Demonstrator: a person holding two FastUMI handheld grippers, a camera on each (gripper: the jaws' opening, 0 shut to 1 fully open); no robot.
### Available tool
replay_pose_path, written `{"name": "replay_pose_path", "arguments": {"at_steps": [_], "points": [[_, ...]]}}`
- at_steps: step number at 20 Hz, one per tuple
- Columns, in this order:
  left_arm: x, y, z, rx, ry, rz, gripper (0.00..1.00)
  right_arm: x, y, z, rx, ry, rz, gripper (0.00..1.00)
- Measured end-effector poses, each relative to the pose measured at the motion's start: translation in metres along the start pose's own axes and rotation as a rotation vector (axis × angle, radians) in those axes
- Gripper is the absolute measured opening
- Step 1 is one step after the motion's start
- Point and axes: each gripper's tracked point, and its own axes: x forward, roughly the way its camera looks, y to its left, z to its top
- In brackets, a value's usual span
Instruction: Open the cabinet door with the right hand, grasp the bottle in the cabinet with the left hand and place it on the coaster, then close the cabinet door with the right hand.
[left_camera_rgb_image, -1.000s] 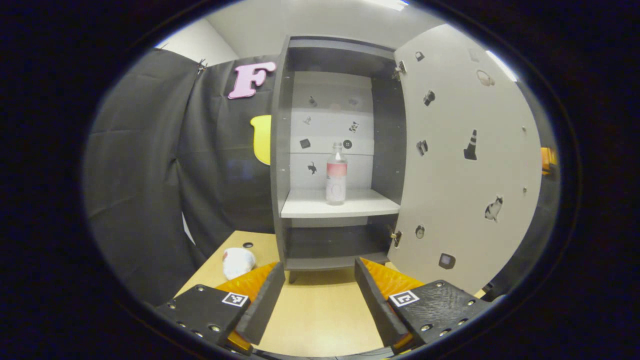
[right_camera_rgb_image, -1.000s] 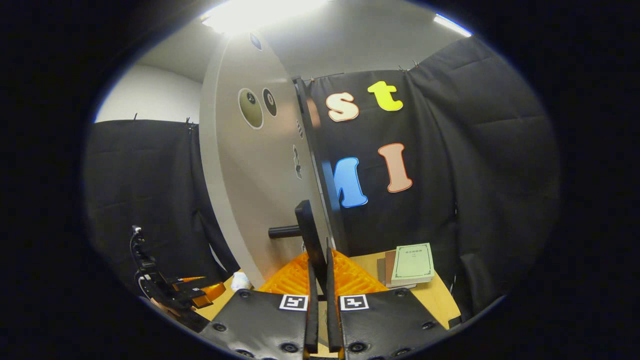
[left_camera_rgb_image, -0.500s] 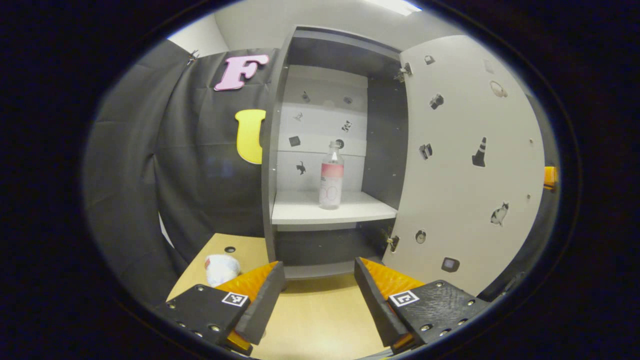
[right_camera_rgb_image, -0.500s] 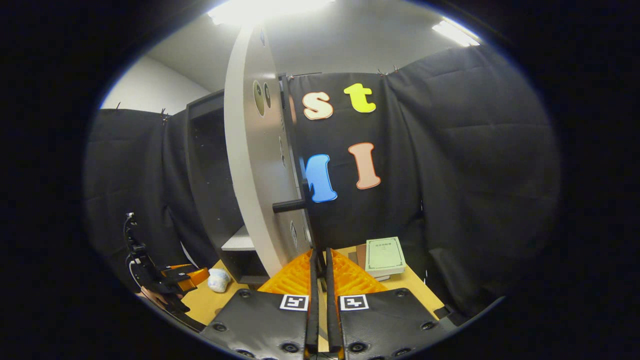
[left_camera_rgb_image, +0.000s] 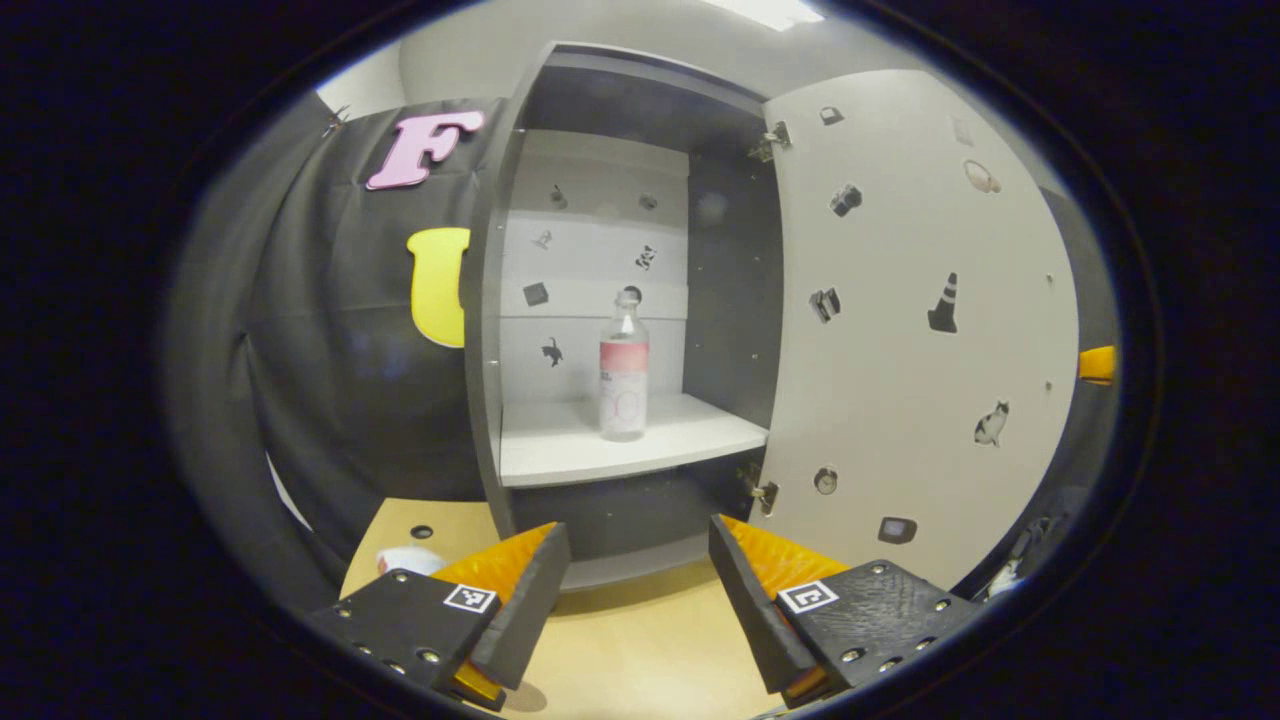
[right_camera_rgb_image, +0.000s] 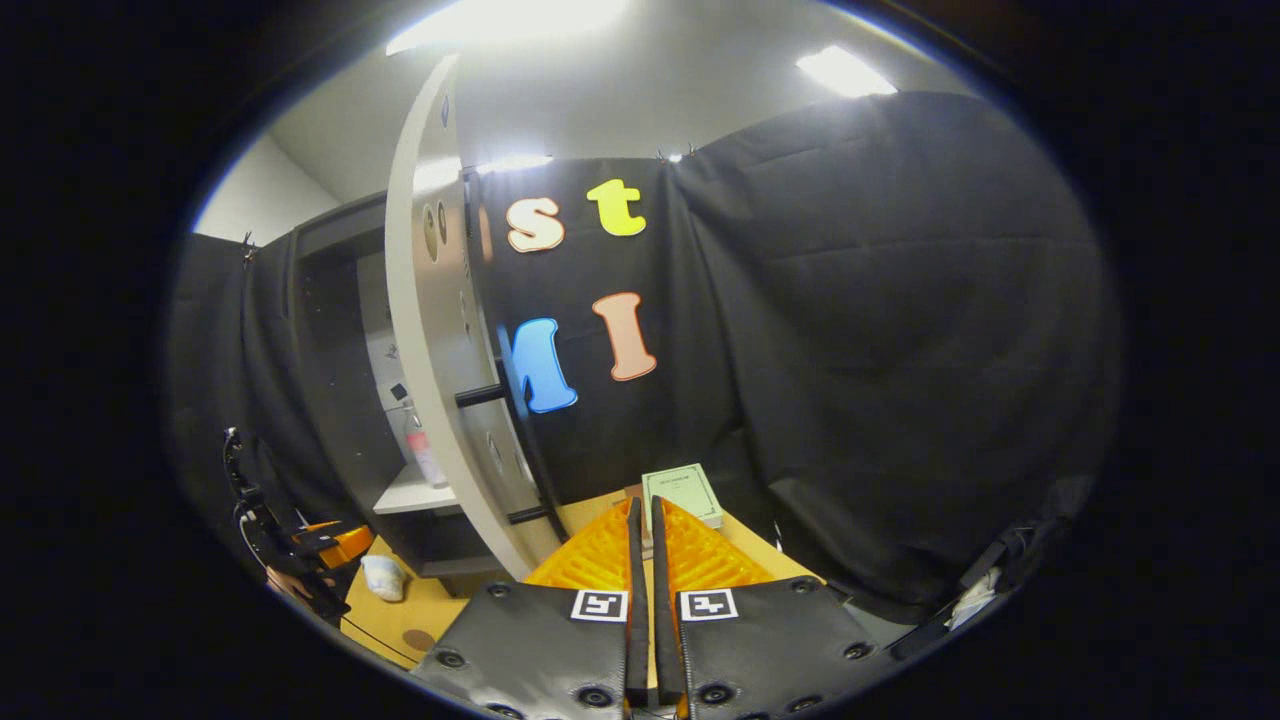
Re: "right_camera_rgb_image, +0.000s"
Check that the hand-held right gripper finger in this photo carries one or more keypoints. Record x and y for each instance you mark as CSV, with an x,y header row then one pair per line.
x,y
662,620
637,620

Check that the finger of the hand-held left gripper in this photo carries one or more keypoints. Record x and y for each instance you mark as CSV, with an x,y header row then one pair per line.
x,y
350,545

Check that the clear plastic bottle pink label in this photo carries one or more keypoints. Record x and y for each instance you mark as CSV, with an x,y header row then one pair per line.
x,y
425,460

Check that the beige cabinet door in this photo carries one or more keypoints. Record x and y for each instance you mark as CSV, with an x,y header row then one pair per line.
x,y
430,380

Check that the white cabinet shelf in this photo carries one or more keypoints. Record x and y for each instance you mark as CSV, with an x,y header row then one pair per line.
x,y
410,495

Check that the white crumpled bag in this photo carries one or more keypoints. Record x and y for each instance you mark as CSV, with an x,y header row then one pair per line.
x,y
383,578

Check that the pale green book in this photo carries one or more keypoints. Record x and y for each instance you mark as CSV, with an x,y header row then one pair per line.
x,y
680,492

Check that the small white cloth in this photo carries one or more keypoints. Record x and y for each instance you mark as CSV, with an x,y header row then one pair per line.
x,y
975,598

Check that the black backdrop cloth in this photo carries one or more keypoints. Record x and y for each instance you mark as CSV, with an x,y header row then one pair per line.
x,y
850,350

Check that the ceiling light panel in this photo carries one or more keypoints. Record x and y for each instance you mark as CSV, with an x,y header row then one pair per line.
x,y
510,20
845,72

